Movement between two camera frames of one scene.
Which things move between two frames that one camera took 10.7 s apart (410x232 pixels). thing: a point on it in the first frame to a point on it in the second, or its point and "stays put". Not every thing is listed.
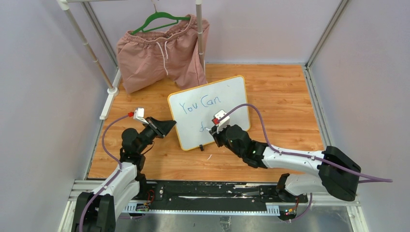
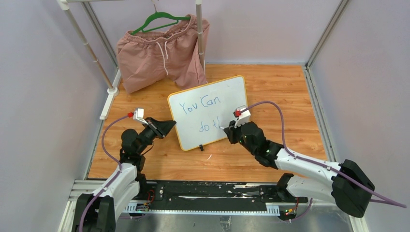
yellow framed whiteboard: (193, 109) stays put
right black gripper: (217, 136) to (231, 131)
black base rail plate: (219, 195) stays put
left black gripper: (161, 128) stays put
